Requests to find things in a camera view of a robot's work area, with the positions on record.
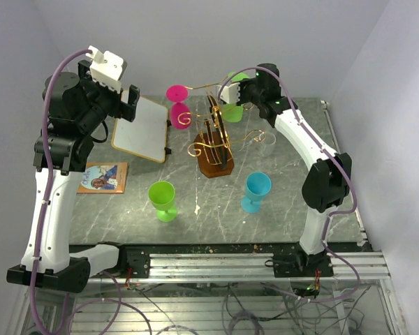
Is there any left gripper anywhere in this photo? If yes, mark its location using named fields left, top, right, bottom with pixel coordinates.
left=78, top=59, right=140, bottom=133

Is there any pink plastic wine glass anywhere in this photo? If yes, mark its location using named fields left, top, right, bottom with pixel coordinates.
left=166, top=85, right=191, bottom=130

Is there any green wine glass front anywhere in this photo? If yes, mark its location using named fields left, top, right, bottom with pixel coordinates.
left=148, top=181, right=177, bottom=222

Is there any green wine glass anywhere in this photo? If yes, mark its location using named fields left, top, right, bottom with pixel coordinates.
left=148, top=181, right=177, bottom=222
left=221, top=73, right=249, bottom=123

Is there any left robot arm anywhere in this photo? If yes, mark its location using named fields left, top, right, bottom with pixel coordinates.
left=6, top=59, right=140, bottom=293

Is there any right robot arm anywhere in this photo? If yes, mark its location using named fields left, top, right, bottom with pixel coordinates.
left=240, top=64, right=352, bottom=276

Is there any blue plastic wine glass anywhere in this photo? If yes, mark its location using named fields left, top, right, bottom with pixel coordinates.
left=241, top=172, right=272, bottom=214

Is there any framed picture card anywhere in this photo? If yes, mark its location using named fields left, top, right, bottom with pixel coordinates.
left=78, top=162, right=128, bottom=194

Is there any clear plastic cup front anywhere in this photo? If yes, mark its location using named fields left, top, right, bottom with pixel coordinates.
left=256, top=132, right=276, bottom=157

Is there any small whiteboard yellow frame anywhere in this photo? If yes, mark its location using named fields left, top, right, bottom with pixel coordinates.
left=111, top=96, right=168, bottom=163

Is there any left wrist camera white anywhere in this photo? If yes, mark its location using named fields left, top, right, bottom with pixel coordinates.
left=86, top=45, right=127, bottom=94

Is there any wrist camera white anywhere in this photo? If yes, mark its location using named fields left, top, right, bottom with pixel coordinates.
left=216, top=82, right=240, bottom=104
left=86, top=45, right=127, bottom=94

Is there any gold wire glass rack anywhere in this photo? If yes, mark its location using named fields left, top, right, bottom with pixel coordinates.
left=182, top=83, right=253, bottom=179

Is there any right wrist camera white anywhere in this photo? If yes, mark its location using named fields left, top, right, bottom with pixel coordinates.
left=216, top=82, right=240, bottom=104

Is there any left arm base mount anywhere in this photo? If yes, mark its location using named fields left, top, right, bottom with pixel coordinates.
left=105, top=244, right=151, bottom=278

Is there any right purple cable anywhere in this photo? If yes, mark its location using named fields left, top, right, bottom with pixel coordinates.
left=216, top=66, right=362, bottom=304

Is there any purple cable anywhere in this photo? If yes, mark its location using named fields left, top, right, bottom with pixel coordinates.
left=216, top=66, right=362, bottom=304
left=27, top=48, right=153, bottom=335

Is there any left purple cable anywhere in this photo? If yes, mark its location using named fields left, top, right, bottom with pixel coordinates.
left=27, top=48, right=153, bottom=335

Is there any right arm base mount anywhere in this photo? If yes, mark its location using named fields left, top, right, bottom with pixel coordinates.
left=264, top=243, right=334, bottom=278

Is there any aluminium rail frame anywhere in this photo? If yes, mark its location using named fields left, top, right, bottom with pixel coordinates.
left=20, top=251, right=402, bottom=335

